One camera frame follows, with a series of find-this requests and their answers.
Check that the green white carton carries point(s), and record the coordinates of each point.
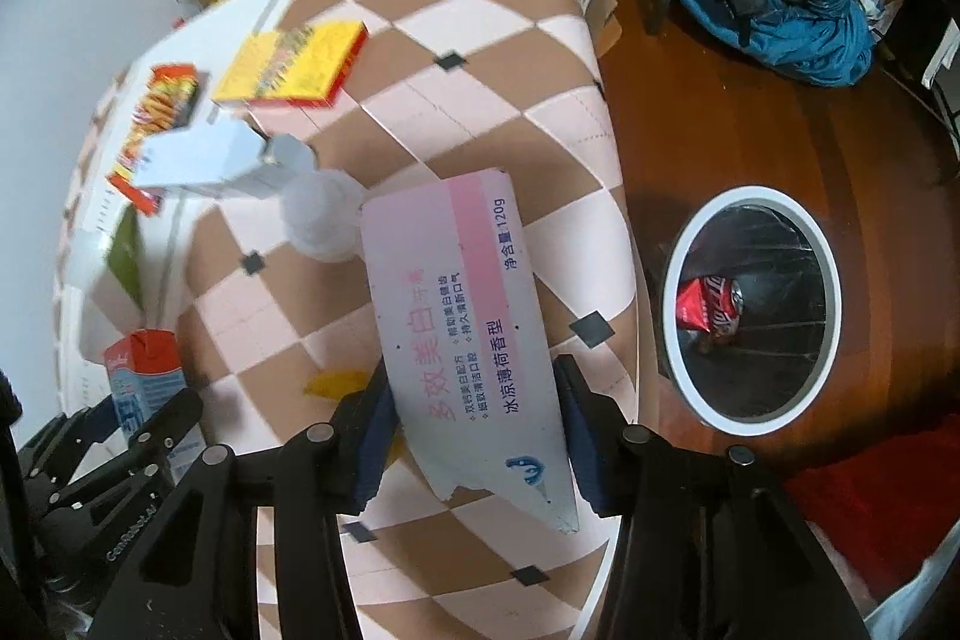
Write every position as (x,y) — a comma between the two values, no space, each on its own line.
(124,257)

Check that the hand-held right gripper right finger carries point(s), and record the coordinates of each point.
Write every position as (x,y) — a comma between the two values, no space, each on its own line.
(586,452)

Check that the pink brown checkered tablecloth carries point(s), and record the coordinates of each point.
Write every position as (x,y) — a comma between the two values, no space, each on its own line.
(480,108)

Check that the red blue milk carton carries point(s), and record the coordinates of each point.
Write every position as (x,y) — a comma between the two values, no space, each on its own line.
(142,370)

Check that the white cardboard box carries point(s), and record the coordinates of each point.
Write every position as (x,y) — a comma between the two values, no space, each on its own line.
(210,156)

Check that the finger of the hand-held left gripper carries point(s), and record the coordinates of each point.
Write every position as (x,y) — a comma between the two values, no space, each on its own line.
(120,434)
(105,494)

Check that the red blanket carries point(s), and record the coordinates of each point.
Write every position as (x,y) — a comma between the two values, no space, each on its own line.
(885,490)

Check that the pink white toothpaste box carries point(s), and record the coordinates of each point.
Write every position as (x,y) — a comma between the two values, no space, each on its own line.
(450,347)

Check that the yellow wrapper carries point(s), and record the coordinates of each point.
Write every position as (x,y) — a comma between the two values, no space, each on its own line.
(337,383)

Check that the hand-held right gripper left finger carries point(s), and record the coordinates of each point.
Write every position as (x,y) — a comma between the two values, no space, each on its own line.
(373,441)

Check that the white rimmed trash bin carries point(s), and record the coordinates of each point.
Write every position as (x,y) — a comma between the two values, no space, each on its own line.
(780,265)

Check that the red soda can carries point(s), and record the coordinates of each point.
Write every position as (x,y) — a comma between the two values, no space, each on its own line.
(709,306)

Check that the yellow red box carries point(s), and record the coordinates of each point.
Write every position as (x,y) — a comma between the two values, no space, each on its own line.
(289,63)

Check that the blue jacket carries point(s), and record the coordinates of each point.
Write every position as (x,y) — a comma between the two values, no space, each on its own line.
(810,40)

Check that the red orange snack packet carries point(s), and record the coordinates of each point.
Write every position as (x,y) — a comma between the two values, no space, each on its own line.
(161,108)

